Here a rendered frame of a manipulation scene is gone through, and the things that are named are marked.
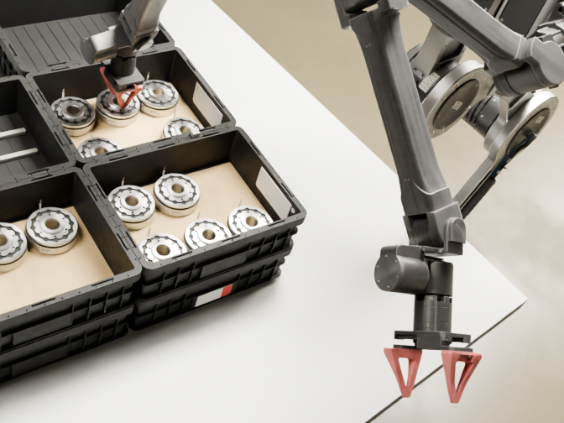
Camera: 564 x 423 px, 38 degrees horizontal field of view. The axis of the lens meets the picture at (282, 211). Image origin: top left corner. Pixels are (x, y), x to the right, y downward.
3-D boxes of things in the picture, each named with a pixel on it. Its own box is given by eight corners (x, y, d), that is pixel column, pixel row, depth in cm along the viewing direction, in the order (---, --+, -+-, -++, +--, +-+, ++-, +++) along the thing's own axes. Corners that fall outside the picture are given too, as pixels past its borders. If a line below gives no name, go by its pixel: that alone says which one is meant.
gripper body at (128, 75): (118, 91, 187) (121, 65, 182) (99, 64, 192) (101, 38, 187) (144, 86, 191) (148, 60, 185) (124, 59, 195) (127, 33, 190)
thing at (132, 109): (127, 86, 203) (128, 85, 202) (146, 113, 198) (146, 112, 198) (89, 94, 197) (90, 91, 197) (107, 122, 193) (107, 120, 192)
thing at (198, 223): (218, 216, 182) (219, 214, 182) (238, 250, 177) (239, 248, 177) (177, 225, 177) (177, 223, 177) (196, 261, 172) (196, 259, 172)
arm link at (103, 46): (157, 40, 178) (139, 4, 178) (111, 54, 171) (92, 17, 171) (136, 62, 188) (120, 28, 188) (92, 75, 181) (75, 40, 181)
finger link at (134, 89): (114, 117, 193) (117, 86, 187) (101, 97, 197) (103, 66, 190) (140, 111, 197) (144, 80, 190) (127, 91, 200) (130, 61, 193)
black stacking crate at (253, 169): (228, 160, 201) (238, 126, 193) (295, 249, 188) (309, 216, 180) (75, 202, 180) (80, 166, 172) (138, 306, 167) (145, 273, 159)
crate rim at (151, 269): (237, 131, 195) (239, 123, 193) (307, 222, 181) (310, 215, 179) (78, 172, 174) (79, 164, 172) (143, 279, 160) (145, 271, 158)
